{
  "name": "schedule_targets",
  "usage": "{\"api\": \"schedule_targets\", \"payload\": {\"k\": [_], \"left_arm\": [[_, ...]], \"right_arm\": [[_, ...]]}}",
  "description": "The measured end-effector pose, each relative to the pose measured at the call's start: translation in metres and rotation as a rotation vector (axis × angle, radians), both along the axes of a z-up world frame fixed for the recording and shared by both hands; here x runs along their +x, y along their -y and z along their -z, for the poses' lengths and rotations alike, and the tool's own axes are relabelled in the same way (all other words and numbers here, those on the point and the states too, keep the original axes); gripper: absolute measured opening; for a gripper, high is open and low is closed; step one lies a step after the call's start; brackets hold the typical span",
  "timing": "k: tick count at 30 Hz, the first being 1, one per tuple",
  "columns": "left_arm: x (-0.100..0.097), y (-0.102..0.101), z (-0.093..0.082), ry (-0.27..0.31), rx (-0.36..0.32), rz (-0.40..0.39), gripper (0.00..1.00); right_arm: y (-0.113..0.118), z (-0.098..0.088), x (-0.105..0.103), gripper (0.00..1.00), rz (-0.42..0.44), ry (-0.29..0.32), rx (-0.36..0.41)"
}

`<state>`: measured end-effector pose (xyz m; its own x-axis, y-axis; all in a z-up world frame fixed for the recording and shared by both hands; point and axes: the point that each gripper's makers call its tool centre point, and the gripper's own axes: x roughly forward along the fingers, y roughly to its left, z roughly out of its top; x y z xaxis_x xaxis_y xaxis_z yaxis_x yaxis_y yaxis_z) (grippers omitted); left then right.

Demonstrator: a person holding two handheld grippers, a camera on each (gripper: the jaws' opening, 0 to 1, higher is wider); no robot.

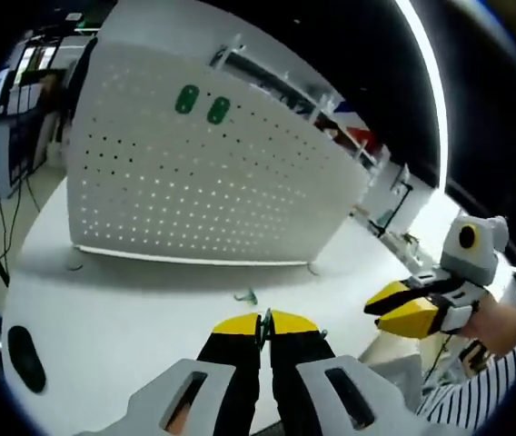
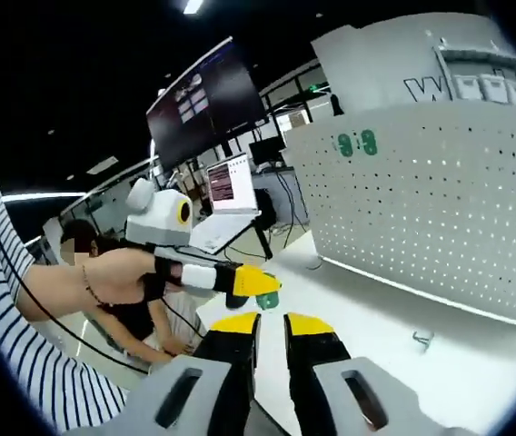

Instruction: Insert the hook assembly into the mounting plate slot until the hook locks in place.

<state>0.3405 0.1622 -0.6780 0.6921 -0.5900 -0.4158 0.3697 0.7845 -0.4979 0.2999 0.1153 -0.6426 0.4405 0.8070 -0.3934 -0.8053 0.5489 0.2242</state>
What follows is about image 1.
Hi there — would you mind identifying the person's right hand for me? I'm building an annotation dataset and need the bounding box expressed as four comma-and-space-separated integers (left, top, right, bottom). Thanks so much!
460, 293, 516, 356

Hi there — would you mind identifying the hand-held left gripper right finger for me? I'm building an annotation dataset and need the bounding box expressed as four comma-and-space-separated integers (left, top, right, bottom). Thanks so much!
269, 309, 417, 436

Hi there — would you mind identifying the green hook assembly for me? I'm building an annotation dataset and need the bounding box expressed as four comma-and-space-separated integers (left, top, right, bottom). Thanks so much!
174, 84, 200, 114
254, 307, 273, 352
206, 95, 232, 126
233, 287, 259, 306

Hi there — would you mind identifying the white perforated mounting plate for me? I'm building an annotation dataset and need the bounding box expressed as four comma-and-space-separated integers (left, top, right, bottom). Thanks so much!
66, 36, 369, 276

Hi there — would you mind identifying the black computer mouse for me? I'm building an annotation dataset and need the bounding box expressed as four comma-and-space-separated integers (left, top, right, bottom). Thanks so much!
6, 325, 46, 394

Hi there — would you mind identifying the metal storage shelf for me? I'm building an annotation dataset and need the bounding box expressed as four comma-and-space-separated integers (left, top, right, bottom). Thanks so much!
207, 43, 422, 214

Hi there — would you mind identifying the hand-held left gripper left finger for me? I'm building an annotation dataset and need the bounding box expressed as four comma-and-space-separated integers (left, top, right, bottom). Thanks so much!
116, 312, 262, 436

